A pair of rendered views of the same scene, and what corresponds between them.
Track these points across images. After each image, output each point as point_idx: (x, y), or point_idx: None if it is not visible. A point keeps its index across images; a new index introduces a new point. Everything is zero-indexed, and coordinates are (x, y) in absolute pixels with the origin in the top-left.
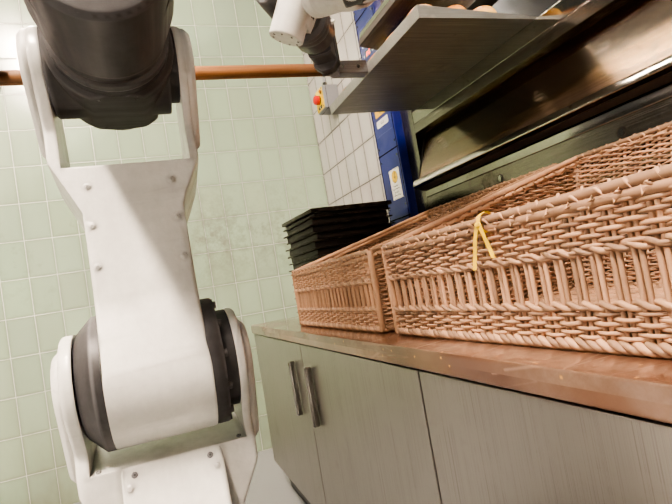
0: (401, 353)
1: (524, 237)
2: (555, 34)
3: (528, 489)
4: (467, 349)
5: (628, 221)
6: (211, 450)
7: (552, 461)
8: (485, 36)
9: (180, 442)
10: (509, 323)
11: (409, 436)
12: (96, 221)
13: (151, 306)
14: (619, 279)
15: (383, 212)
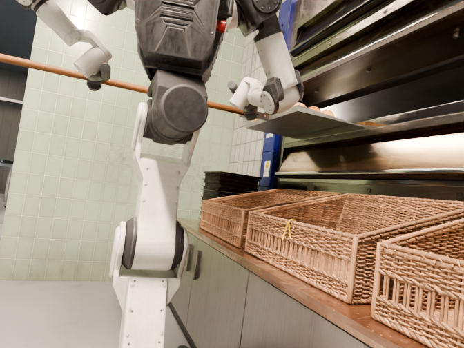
0: (244, 261)
1: (302, 235)
2: (356, 134)
3: (275, 327)
4: (270, 269)
5: (333, 246)
6: (163, 279)
7: (286, 319)
8: (326, 123)
9: (151, 273)
10: (288, 264)
11: (237, 296)
12: (147, 182)
13: (159, 220)
14: (325, 263)
15: (256, 182)
